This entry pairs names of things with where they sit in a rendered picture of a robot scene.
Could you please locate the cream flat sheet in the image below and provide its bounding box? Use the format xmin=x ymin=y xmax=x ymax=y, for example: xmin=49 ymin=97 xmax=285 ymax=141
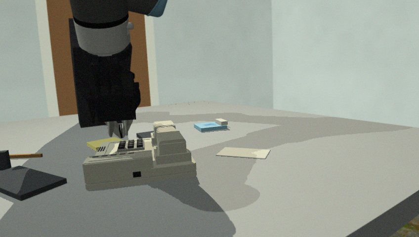
xmin=216 ymin=147 xmax=270 ymax=159

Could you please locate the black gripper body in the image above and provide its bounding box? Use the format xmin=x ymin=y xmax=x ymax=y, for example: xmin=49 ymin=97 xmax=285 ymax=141
xmin=82 ymin=43 xmax=136 ymax=123

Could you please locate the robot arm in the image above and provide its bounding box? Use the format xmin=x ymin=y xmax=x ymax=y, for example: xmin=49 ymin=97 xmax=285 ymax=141
xmin=70 ymin=0 xmax=167 ymax=61

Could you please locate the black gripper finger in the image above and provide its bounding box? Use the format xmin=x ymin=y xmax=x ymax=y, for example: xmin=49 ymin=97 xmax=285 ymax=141
xmin=105 ymin=121 xmax=122 ymax=138
xmin=121 ymin=82 xmax=141 ymax=138

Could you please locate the beige desk phone body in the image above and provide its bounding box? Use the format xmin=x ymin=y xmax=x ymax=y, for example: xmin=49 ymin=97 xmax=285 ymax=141
xmin=83 ymin=133 xmax=197 ymax=190

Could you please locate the beige rectangular block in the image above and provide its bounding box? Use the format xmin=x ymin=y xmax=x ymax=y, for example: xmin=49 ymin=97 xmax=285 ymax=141
xmin=215 ymin=118 xmax=228 ymax=125

